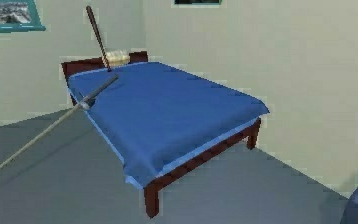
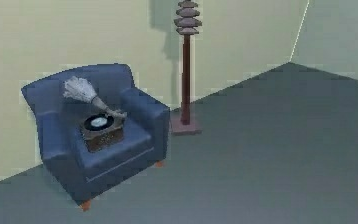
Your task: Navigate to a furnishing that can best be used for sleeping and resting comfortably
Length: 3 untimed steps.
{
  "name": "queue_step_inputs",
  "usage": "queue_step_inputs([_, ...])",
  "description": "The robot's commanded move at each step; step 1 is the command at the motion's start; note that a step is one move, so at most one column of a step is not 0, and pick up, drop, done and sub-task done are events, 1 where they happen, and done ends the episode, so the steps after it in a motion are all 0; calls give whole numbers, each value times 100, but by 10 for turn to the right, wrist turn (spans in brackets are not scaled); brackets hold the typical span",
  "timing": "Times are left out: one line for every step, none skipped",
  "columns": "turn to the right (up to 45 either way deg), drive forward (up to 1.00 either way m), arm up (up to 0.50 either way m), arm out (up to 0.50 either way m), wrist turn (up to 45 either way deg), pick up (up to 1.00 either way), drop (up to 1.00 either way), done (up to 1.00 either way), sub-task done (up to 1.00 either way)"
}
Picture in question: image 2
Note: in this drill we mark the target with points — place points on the dark red floor lamp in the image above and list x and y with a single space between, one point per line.
186 83

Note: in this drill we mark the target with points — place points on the blue armchair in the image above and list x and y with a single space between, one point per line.
53 133

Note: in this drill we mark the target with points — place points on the brown gramophone with grey horn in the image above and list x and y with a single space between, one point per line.
102 133

